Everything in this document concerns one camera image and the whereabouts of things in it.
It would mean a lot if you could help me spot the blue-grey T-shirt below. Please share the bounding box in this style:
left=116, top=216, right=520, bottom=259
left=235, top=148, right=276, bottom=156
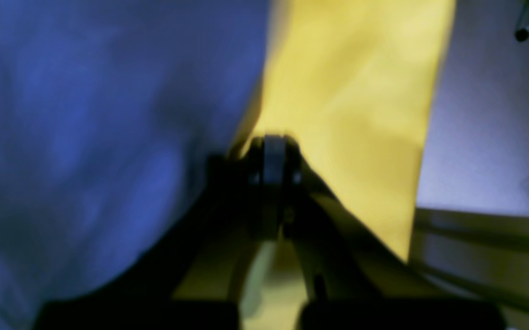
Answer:
left=0, top=0, right=274, bottom=330

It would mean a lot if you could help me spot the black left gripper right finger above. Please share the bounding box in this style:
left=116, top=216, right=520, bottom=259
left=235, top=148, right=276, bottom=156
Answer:
left=281, top=137, right=507, bottom=330

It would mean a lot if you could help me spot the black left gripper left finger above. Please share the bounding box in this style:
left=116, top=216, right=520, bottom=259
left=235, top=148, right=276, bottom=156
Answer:
left=35, top=136, right=283, bottom=330

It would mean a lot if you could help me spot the yellow table cloth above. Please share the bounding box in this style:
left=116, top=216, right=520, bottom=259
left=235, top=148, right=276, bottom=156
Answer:
left=241, top=0, right=456, bottom=330

